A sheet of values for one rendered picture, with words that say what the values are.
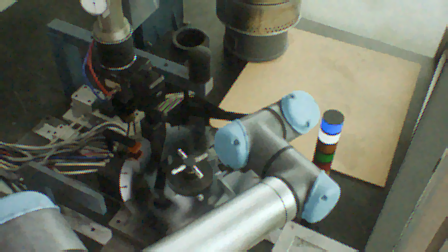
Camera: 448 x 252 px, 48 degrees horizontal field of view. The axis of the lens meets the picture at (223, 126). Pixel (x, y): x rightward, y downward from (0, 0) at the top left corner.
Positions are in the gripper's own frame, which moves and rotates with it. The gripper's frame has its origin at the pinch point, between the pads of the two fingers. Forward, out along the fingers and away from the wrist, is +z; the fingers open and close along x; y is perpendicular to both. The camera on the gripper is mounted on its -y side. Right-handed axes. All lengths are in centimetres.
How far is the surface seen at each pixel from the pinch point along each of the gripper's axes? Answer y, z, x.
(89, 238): 25.8, 32.6, 1.1
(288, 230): -5.9, -3.2, 20.3
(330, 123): -11.7, -25.1, 3.5
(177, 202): 12.5, 5.0, 3.6
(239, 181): -2.2, 0.6, 5.3
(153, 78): 16.6, -16.7, -19.0
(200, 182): 5.8, 3.4, 1.6
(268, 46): -54, 26, -34
